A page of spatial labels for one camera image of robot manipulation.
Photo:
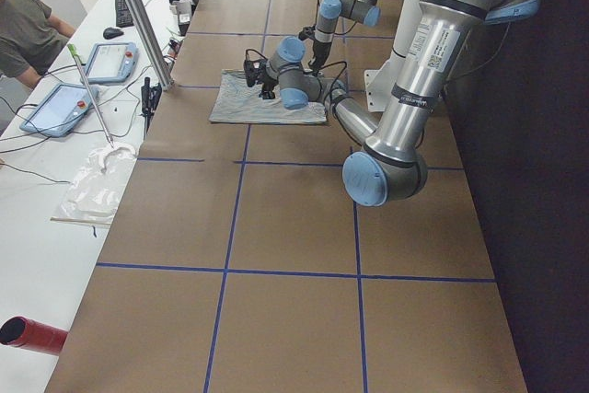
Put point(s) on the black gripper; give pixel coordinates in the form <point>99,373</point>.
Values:
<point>317,53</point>
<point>268,86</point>

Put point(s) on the navy white striped polo shirt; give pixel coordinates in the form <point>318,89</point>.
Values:
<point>238,103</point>

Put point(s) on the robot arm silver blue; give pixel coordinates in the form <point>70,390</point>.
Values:
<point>430,36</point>
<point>329,12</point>

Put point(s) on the black keyboard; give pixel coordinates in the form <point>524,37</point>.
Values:
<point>123,15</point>

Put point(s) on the upper teach pendant blue grey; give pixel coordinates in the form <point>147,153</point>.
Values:
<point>111,63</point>

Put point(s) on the teach pendant blue grey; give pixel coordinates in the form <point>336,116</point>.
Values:
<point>59,112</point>
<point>111,63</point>

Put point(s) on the black computer mouse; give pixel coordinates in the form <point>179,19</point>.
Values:
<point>112,33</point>

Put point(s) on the long metal rod green tip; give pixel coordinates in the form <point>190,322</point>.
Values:
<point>85,83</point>

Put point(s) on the clear plastic bag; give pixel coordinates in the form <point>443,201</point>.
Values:
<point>96,190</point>

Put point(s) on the lower teach pendant blue grey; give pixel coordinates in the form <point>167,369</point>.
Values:
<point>59,112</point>

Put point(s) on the person in grey shirt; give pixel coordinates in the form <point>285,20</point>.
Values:
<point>32,37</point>

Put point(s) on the red cylinder bottle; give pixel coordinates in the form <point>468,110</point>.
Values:
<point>28,334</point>

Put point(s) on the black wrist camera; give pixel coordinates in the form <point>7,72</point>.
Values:
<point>254,71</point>
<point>307,33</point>

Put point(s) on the aluminium frame post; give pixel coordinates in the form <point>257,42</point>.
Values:
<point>149,41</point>

